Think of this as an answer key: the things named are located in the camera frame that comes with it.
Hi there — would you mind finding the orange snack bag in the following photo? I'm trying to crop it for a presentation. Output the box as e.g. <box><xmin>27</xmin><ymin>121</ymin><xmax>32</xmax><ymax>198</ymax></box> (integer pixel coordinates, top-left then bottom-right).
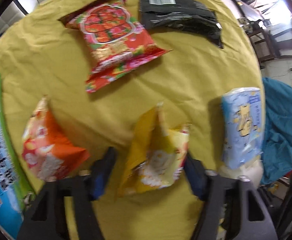
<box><xmin>21</xmin><ymin>96</ymin><xmax>90</xmax><ymax>182</ymax></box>

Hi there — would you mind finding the light blue tissue pack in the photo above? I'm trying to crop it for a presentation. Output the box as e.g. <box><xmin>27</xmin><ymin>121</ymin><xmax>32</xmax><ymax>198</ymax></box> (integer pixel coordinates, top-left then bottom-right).
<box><xmin>221</xmin><ymin>87</ymin><xmax>264</xmax><ymax>170</ymax></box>

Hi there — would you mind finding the yellow snack bag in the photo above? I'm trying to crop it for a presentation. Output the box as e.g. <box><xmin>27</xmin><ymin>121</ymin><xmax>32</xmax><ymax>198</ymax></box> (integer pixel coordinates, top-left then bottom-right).
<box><xmin>117</xmin><ymin>103</ymin><xmax>190</xmax><ymax>197</ymax></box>

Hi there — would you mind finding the red floral snack bag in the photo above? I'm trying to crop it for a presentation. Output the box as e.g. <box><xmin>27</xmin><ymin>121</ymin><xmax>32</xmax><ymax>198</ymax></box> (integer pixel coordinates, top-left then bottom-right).
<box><xmin>59</xmin><ymin>0</ymin><xmax>168</xmax><ymax>93</ymax></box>

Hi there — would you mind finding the black snack bag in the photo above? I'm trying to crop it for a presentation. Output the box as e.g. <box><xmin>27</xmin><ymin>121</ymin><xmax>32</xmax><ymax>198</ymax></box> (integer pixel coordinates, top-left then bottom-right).
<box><xmin>139</xmin><ymin>0</ymin><xmax>224</xmax><ymax>49</ymax></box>

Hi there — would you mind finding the blue green milk carton box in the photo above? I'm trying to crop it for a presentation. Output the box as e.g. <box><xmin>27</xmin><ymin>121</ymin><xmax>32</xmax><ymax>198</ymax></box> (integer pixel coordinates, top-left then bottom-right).
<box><xmin>0</xmin><ymin>77</ymin><xmax>35</xmax><ymax>239</ymax></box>

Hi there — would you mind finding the teal cloth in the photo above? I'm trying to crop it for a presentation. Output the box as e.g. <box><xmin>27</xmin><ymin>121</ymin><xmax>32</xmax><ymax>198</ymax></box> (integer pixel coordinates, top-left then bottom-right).
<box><xmin>261</xmin><ymin>77</ymin><xmax>292</xmax><ymax>185</ymax></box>

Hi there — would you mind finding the yellow table cloth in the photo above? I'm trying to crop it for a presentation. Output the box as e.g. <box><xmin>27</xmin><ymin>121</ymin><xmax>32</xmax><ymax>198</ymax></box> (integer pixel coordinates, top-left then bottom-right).
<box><xmin>0</xmin><ymin>0</ymin><xmax>267</xmax><ymax>240</ymax></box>

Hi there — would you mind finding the dark wooden chair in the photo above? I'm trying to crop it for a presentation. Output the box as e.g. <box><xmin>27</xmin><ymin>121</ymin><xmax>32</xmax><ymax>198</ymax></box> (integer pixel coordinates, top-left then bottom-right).
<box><xmin>248</xmin><ymin>28</ymin><xmax>292</xmax><ymax>65</ymax></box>

